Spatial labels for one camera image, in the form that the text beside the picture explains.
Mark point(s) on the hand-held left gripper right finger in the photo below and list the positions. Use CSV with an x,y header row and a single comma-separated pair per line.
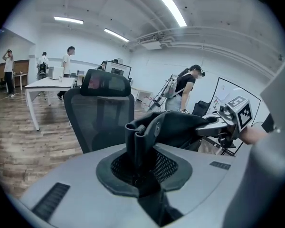
x,y
204,179

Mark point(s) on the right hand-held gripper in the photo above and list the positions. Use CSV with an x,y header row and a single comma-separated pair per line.
x,y
242,113

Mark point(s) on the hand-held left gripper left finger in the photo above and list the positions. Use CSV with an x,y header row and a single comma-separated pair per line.
x,y
73,186

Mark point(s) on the black bag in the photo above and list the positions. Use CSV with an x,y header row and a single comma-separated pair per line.
x,y
175,125

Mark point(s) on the black mesh office chair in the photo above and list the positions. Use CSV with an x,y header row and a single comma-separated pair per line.
x,y
102,117

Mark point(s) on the person's right forearm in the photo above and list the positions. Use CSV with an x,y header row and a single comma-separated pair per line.
x,y
253,135

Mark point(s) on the black-framed whiteboard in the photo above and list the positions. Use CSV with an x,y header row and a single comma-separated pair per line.
x,y
224,91

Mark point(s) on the cluster of clear water jugs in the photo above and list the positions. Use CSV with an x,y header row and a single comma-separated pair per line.
x,y
148,102

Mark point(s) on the long white table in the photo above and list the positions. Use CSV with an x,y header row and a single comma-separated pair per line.
x,y
139,91

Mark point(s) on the ceiling air conditioner unit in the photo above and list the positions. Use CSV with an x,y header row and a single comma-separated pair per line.
x,y
154,41

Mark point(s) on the white rectangular table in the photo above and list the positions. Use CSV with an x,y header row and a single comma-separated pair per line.
x,y
50,84

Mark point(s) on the black-framed display screen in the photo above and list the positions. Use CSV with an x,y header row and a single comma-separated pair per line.
x,y
117,70

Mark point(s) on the small white table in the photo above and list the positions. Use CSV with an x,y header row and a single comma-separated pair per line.
x,y
21,76

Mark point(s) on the ceiling light strip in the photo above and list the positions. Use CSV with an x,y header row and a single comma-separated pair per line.
x,y
69,20
116,35
169,5

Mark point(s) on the white wall notice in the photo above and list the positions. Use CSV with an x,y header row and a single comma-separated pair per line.
x,y
120,60

